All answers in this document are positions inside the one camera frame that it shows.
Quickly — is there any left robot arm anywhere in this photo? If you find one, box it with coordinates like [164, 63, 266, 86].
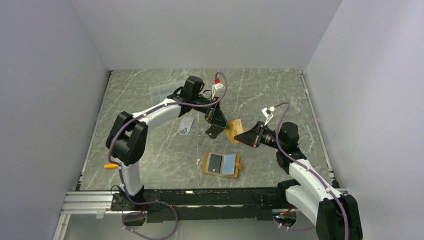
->
[105, 75, 229, 210]

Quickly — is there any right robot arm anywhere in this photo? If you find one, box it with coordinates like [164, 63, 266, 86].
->
[234, 121, 363, 240]

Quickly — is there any black VIP card top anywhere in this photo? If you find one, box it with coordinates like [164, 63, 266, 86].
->
[206, 153, 223, 174]

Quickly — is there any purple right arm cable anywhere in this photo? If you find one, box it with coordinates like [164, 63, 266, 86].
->
[264, 101, 350, 240]

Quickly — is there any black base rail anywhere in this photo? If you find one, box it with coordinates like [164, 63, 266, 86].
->
[109, 187, 295, 223]

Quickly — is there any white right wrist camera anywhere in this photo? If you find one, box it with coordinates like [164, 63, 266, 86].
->
[261, 106, 275, 126]

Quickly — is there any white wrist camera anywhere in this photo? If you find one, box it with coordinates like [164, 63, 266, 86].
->
[212, 77, 225, 93]
[261, 106, 275, 126]

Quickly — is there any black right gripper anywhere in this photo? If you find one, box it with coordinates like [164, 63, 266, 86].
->
[234, 121, 285, 151]

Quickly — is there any orange leather card holder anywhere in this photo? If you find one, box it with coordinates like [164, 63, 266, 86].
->
[202, 151, 243, 178]

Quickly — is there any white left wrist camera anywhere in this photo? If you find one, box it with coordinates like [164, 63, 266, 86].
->
[212, 77, 225, 93]

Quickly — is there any clear plastic organizer box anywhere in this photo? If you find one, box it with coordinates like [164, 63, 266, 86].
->
[149, 80, 185, 106]

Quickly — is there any small orange card sleeve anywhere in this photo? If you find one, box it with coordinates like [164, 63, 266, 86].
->
[223, 119, 248, 144]

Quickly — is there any silver VIP card bottom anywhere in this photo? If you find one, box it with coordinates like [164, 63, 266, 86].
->
[177, 116, 194, 136]

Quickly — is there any orange-handled screwdriver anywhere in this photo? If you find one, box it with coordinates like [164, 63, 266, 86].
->
[104, 163, 119, 169]

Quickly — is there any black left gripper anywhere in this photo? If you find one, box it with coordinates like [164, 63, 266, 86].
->
[191, 95, 229, 130]

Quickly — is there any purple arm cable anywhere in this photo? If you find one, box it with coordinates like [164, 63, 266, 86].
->
[264, 101, 350, 240]
[108, 72, 228, 240]

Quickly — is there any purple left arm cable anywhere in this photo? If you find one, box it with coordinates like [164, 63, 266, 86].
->
[108, 72, 228, 240]

